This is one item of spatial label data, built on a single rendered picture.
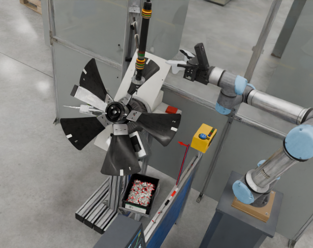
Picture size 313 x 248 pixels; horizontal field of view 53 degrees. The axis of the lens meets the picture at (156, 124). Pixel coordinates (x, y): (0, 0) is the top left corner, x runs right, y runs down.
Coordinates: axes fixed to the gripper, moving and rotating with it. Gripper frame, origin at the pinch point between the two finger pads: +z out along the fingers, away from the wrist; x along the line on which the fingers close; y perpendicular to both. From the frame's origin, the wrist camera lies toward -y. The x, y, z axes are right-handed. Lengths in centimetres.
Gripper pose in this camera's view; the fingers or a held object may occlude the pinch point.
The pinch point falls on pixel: (172, 54)
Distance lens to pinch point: 145.0
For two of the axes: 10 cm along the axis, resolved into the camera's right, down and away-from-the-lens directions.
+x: 4.8, -5.2, 7.1
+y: -1.5, 7.5, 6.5
